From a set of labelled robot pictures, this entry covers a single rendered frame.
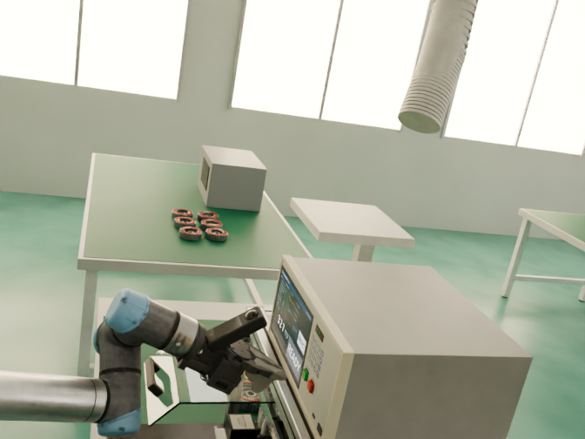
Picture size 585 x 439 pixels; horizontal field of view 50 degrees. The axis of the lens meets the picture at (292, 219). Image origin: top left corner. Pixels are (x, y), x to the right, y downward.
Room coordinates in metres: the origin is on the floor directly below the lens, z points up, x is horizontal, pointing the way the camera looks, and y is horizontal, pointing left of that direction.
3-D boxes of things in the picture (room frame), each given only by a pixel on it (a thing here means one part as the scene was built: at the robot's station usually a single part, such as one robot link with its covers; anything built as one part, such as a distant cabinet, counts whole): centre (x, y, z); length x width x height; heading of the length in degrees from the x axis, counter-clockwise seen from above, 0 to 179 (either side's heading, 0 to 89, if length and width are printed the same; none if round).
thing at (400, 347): (1.23, -0.24, 1.22); 0.44 x 0.39 x 0.20; 18
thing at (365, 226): (2.18, -0.20, 0.98); 0.37 x 0.35 x 0.46; 18
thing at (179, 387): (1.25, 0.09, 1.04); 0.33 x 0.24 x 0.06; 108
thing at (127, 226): (3.46, 0.62, 0.37); 1.85 x 1.10 x 0.75; 18
